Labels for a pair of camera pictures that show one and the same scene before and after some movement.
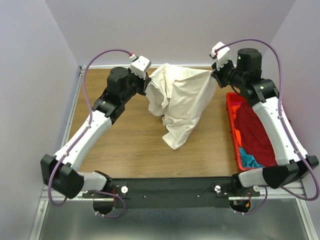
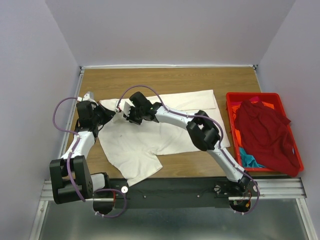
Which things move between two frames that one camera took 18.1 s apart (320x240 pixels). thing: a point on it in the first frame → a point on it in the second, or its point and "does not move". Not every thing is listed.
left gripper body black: [137, 85] → [101, 116]
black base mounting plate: [172, 192] does not move
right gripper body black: [225, 74] → [135, 116]
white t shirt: [181, 96] → [134, 147]
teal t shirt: [248, 161] does not move
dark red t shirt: [254, 139] does not move
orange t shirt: [234, 110] does not move
